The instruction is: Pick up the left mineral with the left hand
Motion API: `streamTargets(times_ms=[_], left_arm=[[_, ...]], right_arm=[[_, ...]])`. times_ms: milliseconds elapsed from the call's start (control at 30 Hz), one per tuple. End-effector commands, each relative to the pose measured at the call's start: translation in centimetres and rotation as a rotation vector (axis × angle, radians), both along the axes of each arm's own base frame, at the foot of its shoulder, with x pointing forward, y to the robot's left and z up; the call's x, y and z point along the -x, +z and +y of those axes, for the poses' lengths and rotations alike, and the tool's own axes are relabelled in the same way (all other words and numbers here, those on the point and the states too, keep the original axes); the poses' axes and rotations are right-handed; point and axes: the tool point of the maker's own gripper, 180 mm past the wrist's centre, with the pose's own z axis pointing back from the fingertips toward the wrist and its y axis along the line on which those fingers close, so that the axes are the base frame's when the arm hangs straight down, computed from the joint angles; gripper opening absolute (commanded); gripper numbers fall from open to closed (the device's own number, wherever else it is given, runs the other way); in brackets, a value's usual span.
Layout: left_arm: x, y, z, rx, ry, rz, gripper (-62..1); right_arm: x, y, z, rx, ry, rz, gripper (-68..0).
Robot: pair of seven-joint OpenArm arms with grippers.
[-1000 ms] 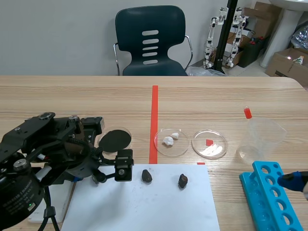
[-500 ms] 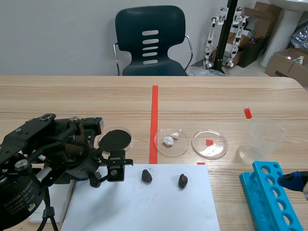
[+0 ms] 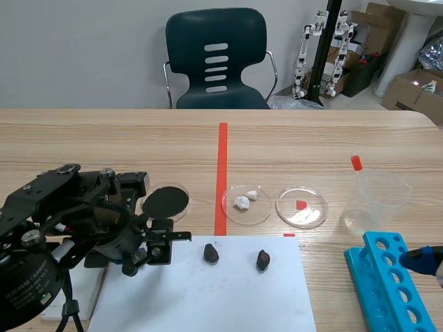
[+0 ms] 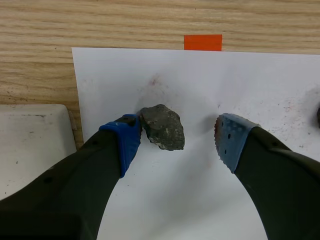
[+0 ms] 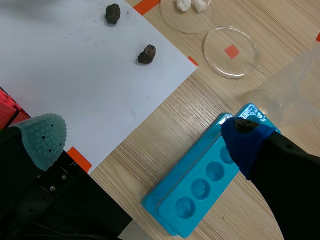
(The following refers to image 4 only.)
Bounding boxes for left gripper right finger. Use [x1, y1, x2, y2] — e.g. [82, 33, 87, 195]
[213, 112, 320, 240]

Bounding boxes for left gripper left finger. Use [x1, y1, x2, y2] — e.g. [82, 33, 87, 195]
[0, 113, 143, 240]

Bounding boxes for small white tile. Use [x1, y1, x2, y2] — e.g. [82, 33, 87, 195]
[0, 104, 77, 201]

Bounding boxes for white sheet of paper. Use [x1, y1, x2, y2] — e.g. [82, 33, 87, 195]
[71, 47, 320, 240]

